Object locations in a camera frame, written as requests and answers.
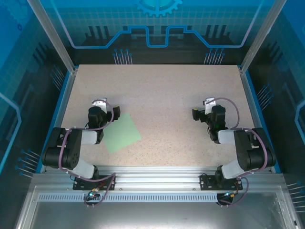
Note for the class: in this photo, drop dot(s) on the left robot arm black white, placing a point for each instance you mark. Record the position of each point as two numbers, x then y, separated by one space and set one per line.
71 152

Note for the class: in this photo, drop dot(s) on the aluminium frame post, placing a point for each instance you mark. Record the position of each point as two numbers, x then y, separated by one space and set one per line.
53 35
262 35

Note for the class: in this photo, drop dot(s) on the sheet metal tray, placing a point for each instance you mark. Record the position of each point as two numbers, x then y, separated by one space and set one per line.
155 214

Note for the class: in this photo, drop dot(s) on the green square paper sheet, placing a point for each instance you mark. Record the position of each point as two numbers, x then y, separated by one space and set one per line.
121 136

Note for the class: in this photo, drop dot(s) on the black base plate right arm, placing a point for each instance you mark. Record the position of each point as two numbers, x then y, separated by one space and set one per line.
207 182

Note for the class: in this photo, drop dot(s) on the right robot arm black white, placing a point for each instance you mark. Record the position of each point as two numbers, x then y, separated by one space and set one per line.
243 152

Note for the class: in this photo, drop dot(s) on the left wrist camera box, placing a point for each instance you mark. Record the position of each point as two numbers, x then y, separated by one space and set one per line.
100 102

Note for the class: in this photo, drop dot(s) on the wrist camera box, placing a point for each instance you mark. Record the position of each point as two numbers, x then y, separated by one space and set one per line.
209 102
100 102

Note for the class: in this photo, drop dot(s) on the black base plate left arm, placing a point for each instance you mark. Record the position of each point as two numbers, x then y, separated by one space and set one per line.
79 184

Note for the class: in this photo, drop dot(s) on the aluminium mounting rail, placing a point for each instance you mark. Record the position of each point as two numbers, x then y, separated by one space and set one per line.
155 177

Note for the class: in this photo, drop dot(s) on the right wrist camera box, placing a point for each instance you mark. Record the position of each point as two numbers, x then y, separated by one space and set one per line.
209 102

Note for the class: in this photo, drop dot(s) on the aluminium side rail blue edged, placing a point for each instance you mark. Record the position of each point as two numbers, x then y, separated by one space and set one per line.
255 114
61 114

